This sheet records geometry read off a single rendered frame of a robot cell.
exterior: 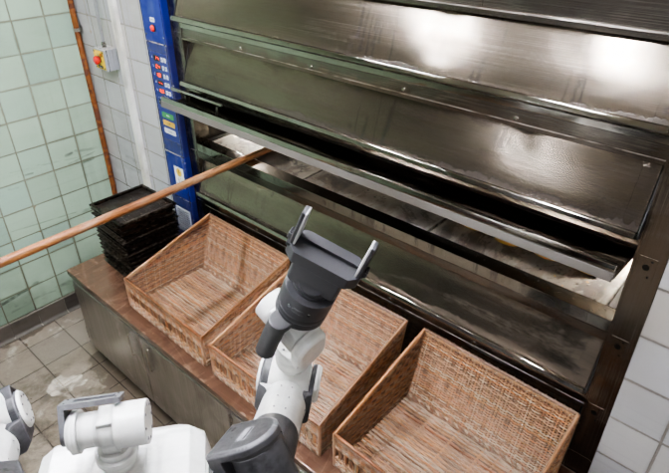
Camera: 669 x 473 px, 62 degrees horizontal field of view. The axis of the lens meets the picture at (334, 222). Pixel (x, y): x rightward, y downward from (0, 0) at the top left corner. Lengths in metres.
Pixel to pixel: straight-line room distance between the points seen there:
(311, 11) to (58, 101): 1.74
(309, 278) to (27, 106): 2.50
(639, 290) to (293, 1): 1.32
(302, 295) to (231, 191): 1.66
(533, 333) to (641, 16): 0.91
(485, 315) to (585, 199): 0.53
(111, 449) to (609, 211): 1.18
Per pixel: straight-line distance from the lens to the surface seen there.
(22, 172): 3.27
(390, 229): 1.89
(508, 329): 1.81
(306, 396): 1.16
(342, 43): 1.77
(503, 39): 1.51
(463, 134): 1.62
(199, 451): 0.99
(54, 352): 3.45
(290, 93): 2.01
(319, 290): 0.85
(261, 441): 0.93
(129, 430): 0.90
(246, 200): 2.42
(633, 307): 1.62
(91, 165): 3.41
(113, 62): 2.94
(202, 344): 2.18
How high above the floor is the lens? 2.16
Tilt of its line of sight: 31 degrees down
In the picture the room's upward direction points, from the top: straight up
